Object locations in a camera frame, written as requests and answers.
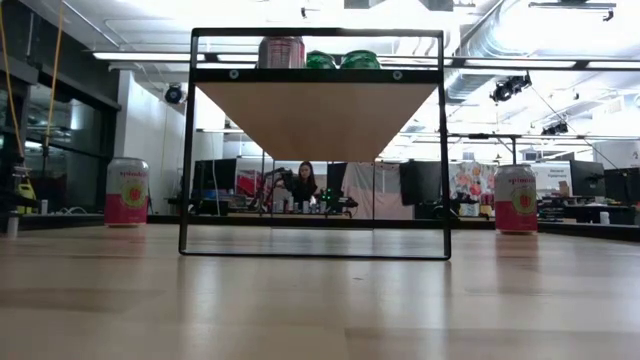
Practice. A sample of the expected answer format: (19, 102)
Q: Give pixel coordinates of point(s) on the green soda can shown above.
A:
(320, 61)
(360, 60)

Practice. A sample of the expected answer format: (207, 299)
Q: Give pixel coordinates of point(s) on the white cup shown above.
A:
(604, 217)
(12, 225)

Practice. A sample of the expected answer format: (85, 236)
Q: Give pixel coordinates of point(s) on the yellow plastic jug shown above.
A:
(26, 192)

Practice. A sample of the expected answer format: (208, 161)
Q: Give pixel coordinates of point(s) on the background black robot arms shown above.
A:
(272, 182)

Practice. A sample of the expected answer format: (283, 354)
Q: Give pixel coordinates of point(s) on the white hanging shirt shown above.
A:
(372, 190)

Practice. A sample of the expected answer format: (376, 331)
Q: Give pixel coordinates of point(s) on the wooden shelf black metal frame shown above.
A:
(320, 120)

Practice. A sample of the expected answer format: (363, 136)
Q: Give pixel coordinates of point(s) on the silver Diet Coke can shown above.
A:
(281, 52)

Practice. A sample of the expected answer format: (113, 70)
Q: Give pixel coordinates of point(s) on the floral hanging cloth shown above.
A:
(467, 185)

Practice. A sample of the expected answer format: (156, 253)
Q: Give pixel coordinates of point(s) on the pink white Spindrift can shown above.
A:
(516, 200)
(126, 195)

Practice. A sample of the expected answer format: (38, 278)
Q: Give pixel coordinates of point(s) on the ceiling light strip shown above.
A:
(145, 56)

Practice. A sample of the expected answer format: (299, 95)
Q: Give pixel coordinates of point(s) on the small white bottle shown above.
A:
(44, 206)

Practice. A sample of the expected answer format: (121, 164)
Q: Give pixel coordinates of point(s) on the black aluminium table frame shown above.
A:
(75, 221)

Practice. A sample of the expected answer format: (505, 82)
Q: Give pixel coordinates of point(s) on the black ceiling camera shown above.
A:
(174, 94)

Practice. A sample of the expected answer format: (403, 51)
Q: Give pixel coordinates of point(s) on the black ceiling spotlight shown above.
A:
(555, 129)
(510, 87)

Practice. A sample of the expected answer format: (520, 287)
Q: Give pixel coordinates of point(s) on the person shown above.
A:
(306, 185)

